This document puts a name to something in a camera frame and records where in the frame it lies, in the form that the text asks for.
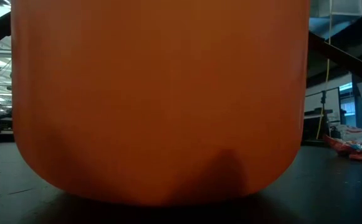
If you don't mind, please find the red candy packet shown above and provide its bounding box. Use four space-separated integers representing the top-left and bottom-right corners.
323 134 362 162

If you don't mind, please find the orange plastic bucket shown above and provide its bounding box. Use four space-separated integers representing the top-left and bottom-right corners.
11 0 311 207

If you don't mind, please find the black background desk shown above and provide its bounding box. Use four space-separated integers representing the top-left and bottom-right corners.
302 108 334 146

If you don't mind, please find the black tripod stand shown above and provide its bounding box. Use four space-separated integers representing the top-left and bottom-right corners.
319 90 330 141

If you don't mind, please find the white board panel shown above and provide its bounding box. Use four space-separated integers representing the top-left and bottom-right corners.
304 86 341 121

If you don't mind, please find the black table mat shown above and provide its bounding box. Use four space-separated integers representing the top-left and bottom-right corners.
0 142 362 224

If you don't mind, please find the black pillar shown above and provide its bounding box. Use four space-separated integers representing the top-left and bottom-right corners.
351 74 362 130

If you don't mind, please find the translucent white box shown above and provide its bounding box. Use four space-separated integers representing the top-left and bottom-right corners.
311 0 362 18

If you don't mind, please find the yellow cable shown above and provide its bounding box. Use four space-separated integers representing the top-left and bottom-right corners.
316 0 334 141

